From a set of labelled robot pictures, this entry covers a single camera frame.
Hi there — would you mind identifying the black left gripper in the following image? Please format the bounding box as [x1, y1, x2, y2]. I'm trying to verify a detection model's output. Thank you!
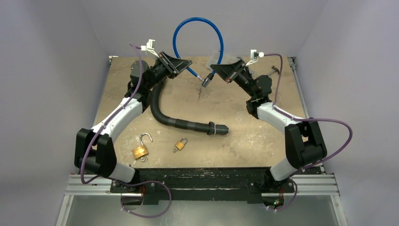
[145, 52, 192, 90]

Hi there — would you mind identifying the blue cable lock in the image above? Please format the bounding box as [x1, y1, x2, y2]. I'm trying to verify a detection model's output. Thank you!
[172, 17, 225, 89]

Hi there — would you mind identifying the black corrugated drain hose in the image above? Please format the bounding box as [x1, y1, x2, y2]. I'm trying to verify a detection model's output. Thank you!
[149, 79, 230, 137]

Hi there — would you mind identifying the small brass padlock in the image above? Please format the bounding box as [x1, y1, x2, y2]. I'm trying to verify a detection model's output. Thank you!
[173, 137, 188, 153]

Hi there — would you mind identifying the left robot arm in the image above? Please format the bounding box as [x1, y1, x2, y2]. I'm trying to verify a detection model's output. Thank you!
[74, 52, 192, 193]

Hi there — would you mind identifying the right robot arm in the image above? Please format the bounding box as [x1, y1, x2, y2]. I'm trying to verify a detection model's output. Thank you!
[210, 60, 327, 192]

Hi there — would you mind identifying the clear plastic organizer box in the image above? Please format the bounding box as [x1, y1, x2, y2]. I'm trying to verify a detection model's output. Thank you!
[206, 51, 244, 71]

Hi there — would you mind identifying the large open brass padlock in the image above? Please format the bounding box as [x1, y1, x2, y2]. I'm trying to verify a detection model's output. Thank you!
[132, 133, 153, 162]

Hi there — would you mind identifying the small black-handled hammer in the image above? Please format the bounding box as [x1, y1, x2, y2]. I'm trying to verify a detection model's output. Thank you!
[267, 65, 280, 76]

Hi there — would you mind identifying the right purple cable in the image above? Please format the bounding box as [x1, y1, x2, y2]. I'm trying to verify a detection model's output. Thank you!
[257, 53, 353, 213]

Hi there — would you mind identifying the purple cable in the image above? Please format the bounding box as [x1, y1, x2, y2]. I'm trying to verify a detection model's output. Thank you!
[257, 53, 353, 213]
[80, 42, 173, 219]

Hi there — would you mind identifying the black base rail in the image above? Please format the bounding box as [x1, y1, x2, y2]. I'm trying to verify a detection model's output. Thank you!
[110, 167, 295, 205]

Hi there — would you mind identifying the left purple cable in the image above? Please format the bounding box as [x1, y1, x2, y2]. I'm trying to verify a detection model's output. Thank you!
[80, 42, 173, 219]

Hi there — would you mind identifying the aluminium frame rail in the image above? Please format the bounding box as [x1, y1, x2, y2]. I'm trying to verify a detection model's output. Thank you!
[56, 174, 348, 226]

